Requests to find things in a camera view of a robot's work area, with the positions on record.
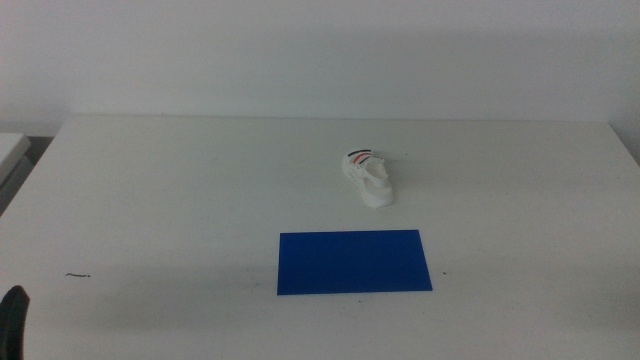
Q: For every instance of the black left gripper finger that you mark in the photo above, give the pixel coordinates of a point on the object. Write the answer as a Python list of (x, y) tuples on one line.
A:
[(12, 325)]

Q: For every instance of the blue rectangular mat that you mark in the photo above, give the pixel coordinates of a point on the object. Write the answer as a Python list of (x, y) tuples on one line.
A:
[(350, 262)]

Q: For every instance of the small dark thread scrap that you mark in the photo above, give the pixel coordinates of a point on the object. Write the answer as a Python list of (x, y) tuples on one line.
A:
[(77, 275)]

